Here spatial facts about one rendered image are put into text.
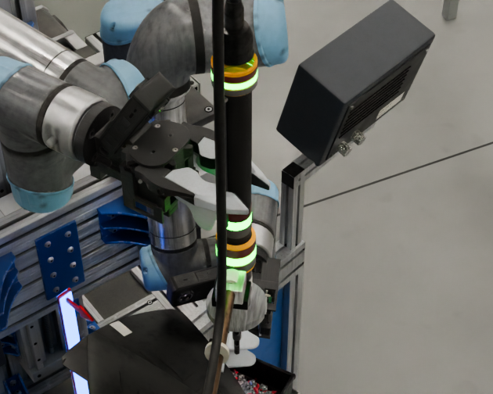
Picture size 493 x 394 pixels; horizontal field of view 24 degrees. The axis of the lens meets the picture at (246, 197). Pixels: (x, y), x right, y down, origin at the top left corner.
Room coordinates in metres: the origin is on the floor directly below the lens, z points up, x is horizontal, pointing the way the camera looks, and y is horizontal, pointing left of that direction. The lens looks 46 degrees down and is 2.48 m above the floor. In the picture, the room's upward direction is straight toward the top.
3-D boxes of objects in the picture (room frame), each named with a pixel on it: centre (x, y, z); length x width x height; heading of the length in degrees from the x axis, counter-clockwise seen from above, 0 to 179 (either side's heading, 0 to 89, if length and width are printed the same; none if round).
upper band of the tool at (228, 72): (0.82, 0.01, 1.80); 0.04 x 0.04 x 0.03
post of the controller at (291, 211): (1.46, -0.08, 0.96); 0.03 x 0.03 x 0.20; 47
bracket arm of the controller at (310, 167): (1.53, -0.15, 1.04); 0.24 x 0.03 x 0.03; 137
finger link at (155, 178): (0.83, 0.08, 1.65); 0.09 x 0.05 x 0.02; 49
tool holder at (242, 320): (0.81, 0.01, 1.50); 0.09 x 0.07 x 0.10; 172
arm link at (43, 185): (0.99, 0.24, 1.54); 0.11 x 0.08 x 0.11; 147
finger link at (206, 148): (0.85, 0.01, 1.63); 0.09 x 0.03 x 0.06; 66
